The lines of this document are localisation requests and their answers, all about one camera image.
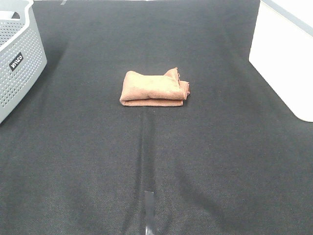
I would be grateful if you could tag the brown towel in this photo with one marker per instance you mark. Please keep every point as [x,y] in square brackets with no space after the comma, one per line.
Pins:
[154,90]

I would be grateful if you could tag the dark table cloth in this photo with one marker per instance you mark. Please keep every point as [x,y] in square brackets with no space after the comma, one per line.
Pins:
[232,160]

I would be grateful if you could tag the black tape strip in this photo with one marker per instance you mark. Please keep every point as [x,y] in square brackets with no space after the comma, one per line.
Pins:
[149,213]

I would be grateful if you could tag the white storage bin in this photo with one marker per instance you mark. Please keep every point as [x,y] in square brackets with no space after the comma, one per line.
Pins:
[282,52]

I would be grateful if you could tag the grey perforated laundry basket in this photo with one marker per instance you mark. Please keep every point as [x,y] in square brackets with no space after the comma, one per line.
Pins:
[22,55]

